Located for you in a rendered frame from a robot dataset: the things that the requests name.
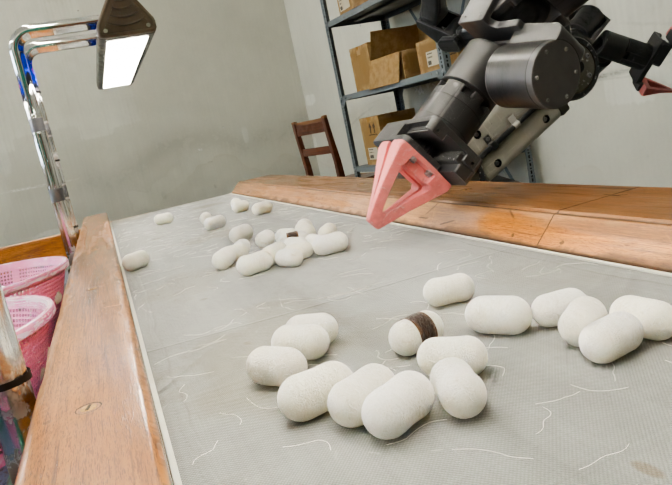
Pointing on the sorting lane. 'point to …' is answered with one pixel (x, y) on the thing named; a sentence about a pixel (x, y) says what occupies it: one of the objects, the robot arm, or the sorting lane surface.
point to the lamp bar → (121, 26)
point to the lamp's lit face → (122, 60)
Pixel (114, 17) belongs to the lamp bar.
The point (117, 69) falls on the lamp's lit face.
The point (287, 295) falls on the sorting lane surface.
